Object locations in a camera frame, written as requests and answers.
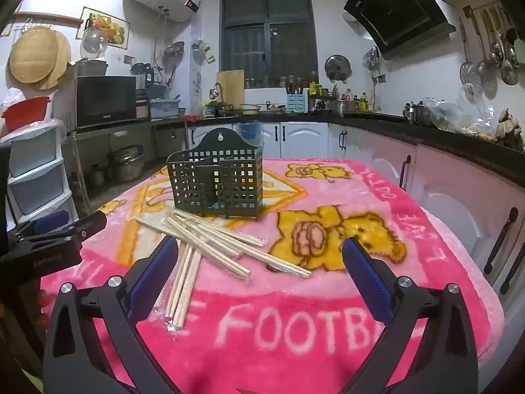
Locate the clear plastic bag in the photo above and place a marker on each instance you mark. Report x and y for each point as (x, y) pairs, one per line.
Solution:
(463, 111)

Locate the wooden cutting board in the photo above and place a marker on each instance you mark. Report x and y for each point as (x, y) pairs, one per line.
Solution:
(229, 86)

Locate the wooden wall shelf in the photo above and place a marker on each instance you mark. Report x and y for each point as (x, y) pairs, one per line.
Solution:
(45, 17)

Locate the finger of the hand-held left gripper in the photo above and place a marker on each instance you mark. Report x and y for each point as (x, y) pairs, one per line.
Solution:
(88, 225)
(51, 218)

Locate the green plastic utensil basket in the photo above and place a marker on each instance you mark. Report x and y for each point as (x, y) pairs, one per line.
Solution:
(209, 143)

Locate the grey lidded pot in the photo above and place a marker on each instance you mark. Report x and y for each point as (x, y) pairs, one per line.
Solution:
(92, 68)

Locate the metal faucet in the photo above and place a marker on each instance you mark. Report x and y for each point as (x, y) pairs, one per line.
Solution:
(217, 89)

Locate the stacked stainless steel pots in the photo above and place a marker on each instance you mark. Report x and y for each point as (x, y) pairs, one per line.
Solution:
(125, 164)

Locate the round metal pot lid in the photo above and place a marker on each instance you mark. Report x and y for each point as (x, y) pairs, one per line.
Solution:
(337, 67)

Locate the glass pot lid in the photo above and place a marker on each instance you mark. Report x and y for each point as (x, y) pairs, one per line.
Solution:
(95, 41)

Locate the dark kitchen window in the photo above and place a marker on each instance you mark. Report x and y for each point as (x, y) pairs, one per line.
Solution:
(266, 41)

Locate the black microwave oven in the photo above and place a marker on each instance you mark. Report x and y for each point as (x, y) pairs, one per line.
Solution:
(102, 100)

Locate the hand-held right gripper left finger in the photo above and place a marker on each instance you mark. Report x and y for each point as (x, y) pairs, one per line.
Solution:
(152, 282)

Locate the plastic drawer cabinet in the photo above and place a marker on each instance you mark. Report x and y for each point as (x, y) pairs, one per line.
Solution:
(33, 188)

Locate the pink printed blanket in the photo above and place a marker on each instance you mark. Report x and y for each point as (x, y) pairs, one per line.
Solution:
(287, 336)

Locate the black kitchen countertop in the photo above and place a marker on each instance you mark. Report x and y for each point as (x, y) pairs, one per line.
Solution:
(410, 129)

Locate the blue plastic bucket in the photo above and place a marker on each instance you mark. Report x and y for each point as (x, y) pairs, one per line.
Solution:
(251, 130)

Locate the small steel pot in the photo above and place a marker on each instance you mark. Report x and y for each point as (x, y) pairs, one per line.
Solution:
(98, 175)

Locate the pile of chopsticks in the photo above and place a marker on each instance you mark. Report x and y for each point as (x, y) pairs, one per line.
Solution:
(213, 250)

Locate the red plastic basin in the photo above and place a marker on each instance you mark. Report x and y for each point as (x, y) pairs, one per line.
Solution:
(24, 113)

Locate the blue knife block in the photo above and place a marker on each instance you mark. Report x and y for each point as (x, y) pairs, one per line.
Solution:
(296, 103)

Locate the group of condiment bottles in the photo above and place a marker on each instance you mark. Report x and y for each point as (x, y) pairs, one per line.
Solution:
(361, 101)

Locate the black range hood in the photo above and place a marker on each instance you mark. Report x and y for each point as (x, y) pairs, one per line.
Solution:
(393, 8)

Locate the beige lumpy food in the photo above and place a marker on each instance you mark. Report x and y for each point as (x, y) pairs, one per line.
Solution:
(510, 127)

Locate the row of windowsill jars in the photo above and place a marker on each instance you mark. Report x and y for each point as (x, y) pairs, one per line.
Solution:
(279, 82)

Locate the fruit wall picture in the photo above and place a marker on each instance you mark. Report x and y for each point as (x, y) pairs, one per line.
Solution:
(107, 26)

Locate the steel cooking pot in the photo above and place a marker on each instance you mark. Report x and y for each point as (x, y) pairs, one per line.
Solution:
(342, 108)

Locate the row of hanging metal ladles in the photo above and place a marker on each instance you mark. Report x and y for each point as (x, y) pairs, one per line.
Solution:
(508, 69)

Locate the round bamboo tray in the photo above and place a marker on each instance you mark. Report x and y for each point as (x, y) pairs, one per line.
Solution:
(35, 55)

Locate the metal kitchen shelf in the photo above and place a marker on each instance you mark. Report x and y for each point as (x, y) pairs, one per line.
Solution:
(123, 129)

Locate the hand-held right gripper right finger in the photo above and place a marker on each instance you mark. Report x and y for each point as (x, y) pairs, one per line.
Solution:
(367, 283)

